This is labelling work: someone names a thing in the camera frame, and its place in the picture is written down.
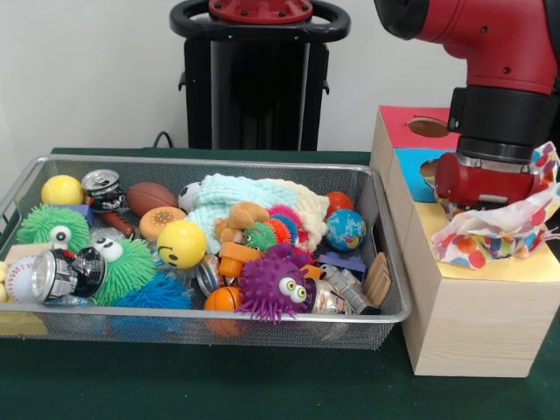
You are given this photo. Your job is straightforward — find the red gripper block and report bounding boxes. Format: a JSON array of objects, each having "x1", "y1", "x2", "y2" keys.
[{"x1": 435, "y1": 152, "x2": 549, "y2": 213}]

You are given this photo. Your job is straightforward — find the light teal cloth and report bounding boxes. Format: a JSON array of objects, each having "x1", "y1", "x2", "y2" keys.
[{"x1": 186, "y1": 173, "x2": 300, "y2": 233}]

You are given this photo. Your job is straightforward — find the brown monkey toy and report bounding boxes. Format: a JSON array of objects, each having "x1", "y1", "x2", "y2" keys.
[{"x1": 213, "y1": 201, "x2": 270, "y2": 248}]

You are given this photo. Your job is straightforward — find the wooden box with three holes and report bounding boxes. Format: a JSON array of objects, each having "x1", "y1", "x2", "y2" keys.
[{"x1": 370, "y1": 106, "x2": 560, "y2": 380}]

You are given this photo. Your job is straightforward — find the shallow clear bin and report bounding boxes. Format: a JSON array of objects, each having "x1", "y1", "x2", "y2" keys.
[{"x1": 0, "y1": 155, "x2": 414, "y2": 351}]

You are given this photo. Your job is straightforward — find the blue globe ball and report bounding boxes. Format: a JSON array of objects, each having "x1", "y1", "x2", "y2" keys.
[{"x1": 325, "y1": 208, "x2": 368, "y2": 252}]

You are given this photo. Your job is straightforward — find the cream yellow cloth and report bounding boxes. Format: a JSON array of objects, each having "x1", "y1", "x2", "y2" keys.
[{"x1": 280, "y1": 181, "x2": 332, "y2": 250}]

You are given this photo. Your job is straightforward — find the purple spiky monster toy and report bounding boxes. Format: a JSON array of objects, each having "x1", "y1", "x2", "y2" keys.
[{"x1": 237, "y1": 243, "x2": 318, "y2": 323}]

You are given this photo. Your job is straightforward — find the small soccer ball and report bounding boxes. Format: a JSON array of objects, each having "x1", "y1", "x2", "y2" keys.
[{"x1": 178, "y1": 182, "x2": 204, "y2": 214}]

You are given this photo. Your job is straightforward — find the yellow ball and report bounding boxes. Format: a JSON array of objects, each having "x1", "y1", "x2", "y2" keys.
[
  {"x1": 157, "y1": 220, "x2": 208, "y2": 270},
  {"x1": 43, "y1": 171, "x2": 86, "y2": 206}
]

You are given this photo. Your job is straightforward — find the dark green table cloth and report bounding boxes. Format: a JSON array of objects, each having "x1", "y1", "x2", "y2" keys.
[{"x1": 0, "y1": 147, "x2": 560, "y2": 420}]

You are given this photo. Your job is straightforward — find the small brown football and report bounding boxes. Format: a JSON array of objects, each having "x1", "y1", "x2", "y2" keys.
[{"x1": 128, "y1": 181, "x2": 179, "y2": 217}]

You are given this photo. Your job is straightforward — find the blue spiky ball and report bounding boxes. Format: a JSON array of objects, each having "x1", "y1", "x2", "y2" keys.
[{"x1": 109, "y1": 276, "x2": 195, "y2": 342}]

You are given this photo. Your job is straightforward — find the green spiky ball with eyes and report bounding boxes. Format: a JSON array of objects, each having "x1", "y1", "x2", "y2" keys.
[{"x1": 87, "y1": 236, "x2": 160, "y2": 307}]

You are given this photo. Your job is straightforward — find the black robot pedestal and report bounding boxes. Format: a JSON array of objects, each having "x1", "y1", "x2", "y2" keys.
[{"x1": 170, "y1": 0, "x2": 351, "y2": 150}]

